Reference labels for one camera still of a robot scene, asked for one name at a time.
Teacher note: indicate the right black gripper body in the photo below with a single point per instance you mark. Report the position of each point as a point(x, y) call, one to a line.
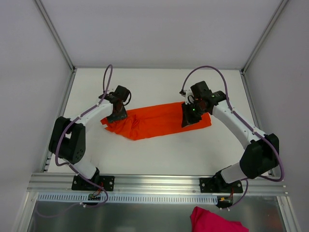
point(189, 117)

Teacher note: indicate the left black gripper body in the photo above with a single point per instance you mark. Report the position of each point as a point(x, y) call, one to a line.
point(118, 113)

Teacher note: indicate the orange t-shirt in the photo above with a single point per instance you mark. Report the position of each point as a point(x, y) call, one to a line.
point(153, 121)

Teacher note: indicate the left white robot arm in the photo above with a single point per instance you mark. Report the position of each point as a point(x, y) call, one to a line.
point(68, 139)

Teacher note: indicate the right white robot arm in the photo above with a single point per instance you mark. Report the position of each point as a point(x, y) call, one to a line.
point(260, 150)

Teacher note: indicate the pink t-shirt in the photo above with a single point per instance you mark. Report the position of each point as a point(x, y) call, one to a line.
point(203, 220)

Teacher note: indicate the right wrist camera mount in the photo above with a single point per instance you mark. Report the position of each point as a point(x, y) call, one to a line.
point(189, 97)

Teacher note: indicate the slotted white cable duct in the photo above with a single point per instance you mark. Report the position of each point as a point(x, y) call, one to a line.
point(127, 198)

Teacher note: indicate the aluminium mounting rail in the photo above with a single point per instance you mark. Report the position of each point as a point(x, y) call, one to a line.
point(148, 184)

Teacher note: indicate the left aluminium frame post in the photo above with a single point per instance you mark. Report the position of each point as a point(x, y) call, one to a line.
point(48, 21)

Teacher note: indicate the aluminium frame post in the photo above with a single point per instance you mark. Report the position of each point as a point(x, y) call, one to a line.
point(271, 23)
point(48, 21)

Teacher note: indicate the right aluminium frame post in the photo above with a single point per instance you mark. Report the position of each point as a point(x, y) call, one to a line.
point(271, 23)

